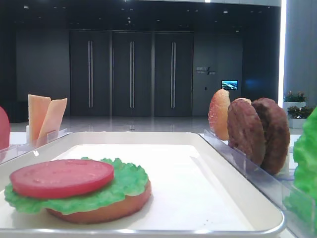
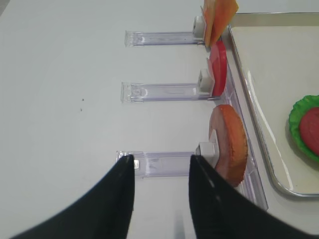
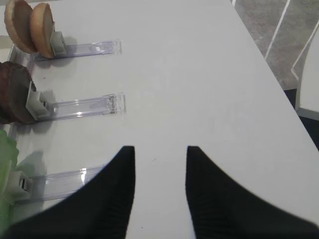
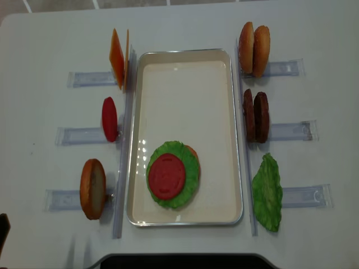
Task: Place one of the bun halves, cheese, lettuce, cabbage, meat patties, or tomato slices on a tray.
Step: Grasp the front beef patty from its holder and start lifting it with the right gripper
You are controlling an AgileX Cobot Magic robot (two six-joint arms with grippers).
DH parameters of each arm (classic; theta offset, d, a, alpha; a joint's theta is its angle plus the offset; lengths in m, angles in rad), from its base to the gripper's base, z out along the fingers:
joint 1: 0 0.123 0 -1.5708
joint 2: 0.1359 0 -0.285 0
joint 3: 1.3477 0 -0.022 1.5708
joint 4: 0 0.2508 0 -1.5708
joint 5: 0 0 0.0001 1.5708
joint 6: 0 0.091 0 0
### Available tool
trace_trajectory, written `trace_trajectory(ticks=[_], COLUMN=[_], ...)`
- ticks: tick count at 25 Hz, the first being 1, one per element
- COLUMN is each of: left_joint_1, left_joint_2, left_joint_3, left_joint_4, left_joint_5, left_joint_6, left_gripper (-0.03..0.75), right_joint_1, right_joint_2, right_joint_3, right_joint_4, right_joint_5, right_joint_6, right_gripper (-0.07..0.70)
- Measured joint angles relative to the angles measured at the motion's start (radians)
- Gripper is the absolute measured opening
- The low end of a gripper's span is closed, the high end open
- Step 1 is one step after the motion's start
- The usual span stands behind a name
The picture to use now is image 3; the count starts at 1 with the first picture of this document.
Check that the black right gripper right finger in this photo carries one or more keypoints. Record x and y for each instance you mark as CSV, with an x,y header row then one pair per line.
x,y
221,208

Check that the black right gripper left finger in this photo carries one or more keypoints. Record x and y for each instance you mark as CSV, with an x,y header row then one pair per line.
x,y
99,210

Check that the brown meat patty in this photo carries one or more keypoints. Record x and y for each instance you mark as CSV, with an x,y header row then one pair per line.
x,y
15,81

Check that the green lettuce leaf standing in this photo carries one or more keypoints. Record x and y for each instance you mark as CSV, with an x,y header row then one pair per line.
x,y
8,161

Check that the bun half inner right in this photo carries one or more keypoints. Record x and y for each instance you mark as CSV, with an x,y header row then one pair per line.
x,y
41,27

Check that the bun half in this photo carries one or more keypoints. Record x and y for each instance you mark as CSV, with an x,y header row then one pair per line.
x,y
17,19
41,27

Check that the bun half outer right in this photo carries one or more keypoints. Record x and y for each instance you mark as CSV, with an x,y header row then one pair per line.
x,y
17,19

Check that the clear holder rail bottom right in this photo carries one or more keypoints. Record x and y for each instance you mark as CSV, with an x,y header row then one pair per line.
x,y
21,189

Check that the clear holder rail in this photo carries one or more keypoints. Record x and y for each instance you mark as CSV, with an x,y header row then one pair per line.
x,y
62,51
21,189
43,106

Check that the clear holder rail middle right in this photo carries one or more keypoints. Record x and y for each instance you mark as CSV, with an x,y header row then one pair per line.
x,y
43,106

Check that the clear holder rail top right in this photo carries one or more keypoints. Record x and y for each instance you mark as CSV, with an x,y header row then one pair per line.
x,y
62,51

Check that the long clear rail right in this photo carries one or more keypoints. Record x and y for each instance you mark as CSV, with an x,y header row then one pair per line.
x,y
22,58

